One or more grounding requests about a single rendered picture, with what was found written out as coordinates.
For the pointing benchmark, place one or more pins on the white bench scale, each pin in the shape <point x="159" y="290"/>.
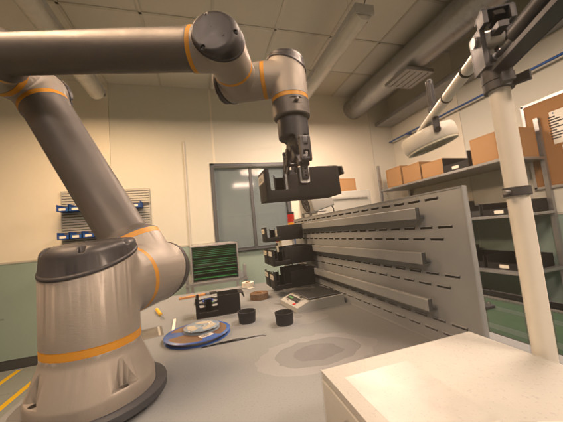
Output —
<point x="314" y="296"/>

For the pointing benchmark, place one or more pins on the blue component reel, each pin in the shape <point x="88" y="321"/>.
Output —
<point x="176" y="340"/>

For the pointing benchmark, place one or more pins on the cork notice board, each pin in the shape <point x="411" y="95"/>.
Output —
<point x="550" y="149"/>

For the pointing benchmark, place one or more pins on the orange screwdriver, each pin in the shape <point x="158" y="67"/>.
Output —
<point x="157" y="311"/>

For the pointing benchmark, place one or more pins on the grey framed window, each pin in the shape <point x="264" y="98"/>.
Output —
<point x="233" y="206"/>

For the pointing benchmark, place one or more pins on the green striped rack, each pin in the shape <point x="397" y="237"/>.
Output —
<point x="214" y="263"/>

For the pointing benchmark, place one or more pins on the white drawer cabinet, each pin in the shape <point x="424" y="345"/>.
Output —
<point x="448" y="382"/>

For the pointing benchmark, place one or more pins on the white magnifier lamp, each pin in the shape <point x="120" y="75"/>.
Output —
<point x="429" y="138"/>

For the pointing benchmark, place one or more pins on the white magnifier post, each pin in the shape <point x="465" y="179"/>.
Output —
<point x="525" y="241"/>

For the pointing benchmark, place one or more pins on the black tape dispenser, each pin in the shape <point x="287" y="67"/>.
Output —
<point x="226" y="303"/>

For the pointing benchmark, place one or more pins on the black cup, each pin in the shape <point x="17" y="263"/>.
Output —
<point x="247" y="316"/>
<point x="283" y="318"/>

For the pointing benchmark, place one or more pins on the brown tape roll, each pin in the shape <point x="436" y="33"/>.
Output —
<point x="260" y="295"/>

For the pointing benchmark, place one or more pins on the black tweezers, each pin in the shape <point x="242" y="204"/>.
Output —
<point x="242" y="338"/>

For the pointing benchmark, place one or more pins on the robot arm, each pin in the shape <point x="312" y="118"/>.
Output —
<point x="79" y="184"/>

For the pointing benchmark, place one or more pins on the grey louvre rail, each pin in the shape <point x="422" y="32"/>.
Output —
<point x="374" y="254"/>
<point x="378" y="292"/>
<point x="365" y="219"/>

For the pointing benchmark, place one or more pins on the white tape roll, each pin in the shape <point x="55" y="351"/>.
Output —
<point x="248" y="284"/>

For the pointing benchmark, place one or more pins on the blue wall pipe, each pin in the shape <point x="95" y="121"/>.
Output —
<point x="398" y="140"/>

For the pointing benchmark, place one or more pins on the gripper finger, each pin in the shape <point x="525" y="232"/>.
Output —
<point x="305" y="162"/>
<point x="288" y="160"/>

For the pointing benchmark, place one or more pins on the black hanging bin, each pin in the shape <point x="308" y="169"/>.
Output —
<point x="292" y="255"/>
<point x="288" y="233"/>
<point x="294" y="278"/>

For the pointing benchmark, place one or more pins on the black parts bin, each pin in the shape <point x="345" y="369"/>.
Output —
<point x="323" y="184"/>

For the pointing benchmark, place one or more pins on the grey wall panel blue bins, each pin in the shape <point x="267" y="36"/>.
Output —
<point x="72" y="222"/>

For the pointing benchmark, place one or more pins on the white wall conduit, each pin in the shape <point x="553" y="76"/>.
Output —
<point x="186" y="198"/>

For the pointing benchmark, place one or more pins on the grey louvre panel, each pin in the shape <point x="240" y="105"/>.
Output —
<point x="448" y="246"/>

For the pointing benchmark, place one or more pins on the grey ceiling vent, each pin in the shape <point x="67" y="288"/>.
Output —
<point x="409" y="77"/>

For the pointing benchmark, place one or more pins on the black shelf bin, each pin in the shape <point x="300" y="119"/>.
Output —
<point x="499" y="261"/>
<point x="457" y="164"/>
<point x="495" y="207"/>

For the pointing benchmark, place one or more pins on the grey component reel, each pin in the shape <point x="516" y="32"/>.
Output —
<point x="200" y="327"/>

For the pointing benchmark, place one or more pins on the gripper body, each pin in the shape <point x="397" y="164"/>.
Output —
<point x="291" y="116"/>

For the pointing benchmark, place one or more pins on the brown cardboard box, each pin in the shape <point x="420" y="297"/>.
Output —
<point x="347" y="184"/>
<point x="393" y="176"/>
<point x="484" y="149"/>
<point x="433" y="169"/>
<point x="530" y="145"/>
<point x="413" y="173"/>

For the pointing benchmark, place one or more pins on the grey shelf unit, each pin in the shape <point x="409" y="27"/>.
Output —
<point x="497" y="220"/>

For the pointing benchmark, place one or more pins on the grey ventilation duct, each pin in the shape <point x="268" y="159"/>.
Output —
<point x="90" y="85"/>
<point x="396" y="83"/>

